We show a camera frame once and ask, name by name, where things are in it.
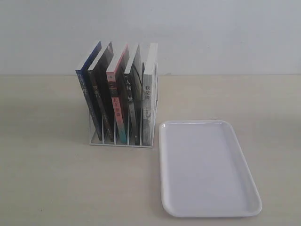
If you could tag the blue moon cover book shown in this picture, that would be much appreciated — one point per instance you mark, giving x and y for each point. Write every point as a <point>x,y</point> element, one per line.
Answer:
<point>87,87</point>

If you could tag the dark brown book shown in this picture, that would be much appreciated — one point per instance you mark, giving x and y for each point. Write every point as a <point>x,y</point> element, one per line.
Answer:
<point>98,77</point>

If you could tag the white wire book rack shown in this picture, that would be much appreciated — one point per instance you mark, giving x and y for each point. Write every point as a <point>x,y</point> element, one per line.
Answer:
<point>93,137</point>

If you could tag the white grey spine book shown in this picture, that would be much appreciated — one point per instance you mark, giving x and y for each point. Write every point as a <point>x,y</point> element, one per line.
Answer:
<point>149,94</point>

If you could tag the pink teal spine book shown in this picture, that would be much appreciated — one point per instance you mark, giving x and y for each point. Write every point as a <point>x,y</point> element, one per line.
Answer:
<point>117,88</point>

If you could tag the white plastic tray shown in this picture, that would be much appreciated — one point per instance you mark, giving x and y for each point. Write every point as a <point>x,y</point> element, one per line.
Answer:
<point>203,171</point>

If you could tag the black spine book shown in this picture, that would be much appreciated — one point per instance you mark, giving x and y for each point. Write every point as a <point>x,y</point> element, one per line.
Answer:
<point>133,86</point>

